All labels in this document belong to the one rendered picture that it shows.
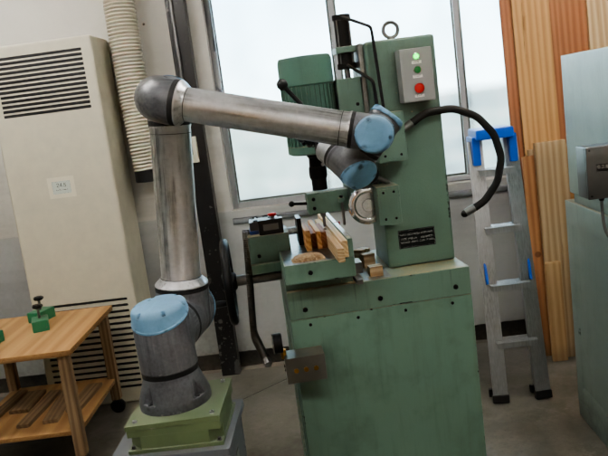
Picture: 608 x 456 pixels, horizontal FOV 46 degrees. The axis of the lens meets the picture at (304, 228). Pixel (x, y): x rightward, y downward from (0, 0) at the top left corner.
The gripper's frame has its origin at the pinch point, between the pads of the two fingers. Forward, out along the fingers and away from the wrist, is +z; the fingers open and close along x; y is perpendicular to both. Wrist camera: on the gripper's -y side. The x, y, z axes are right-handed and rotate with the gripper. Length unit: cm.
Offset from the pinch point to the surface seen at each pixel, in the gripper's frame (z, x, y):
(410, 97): -10.2, -29.3, -19.0
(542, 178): 15, -68, -156
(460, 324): -53, 9, -63
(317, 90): 10.2, -11.3, -8.8
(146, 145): 133, 53, -68
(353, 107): 3.4, -16.0, -18.5
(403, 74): -6.2, -32.6, -14.2
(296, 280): -27.6, 33.7, -20.4
